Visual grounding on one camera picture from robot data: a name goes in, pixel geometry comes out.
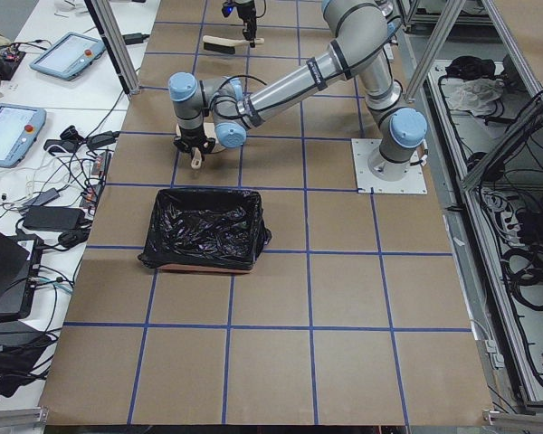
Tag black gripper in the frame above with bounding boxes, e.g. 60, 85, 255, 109
173, 129, 216, 162
237, 2, 257, 41

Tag beige plastic dustpan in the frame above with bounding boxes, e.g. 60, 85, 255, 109
173, 122, 225, 170

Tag beige hand brush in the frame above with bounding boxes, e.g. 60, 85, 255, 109
203, 35, 265, 55

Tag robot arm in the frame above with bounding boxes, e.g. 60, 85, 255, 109
221, 0, 267, 45
168, 1, 427, 165

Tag black lined trash bin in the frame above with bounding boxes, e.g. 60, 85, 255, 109
138, 187, 272, 273

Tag far teach pendant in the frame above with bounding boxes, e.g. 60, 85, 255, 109
30, 32, 106, 80

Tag teach pendant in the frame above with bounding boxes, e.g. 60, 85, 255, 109
30, 32, 106, 80
0, 103, 46, 168

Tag black power adapter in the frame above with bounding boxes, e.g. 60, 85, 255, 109
23, 206, 84, 231

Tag near teach pendant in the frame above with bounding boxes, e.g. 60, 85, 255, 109
0, 103, 46, 168

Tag black laptop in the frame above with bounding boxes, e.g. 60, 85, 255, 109
0, 232, 43, 323

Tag white crumpled cloth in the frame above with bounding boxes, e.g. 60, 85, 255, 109
447, 79, 504, 117

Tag aluminium frame post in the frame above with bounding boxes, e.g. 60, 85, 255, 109
85, 0, 140, 96

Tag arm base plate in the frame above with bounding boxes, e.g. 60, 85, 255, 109
351, 138, 427, 195

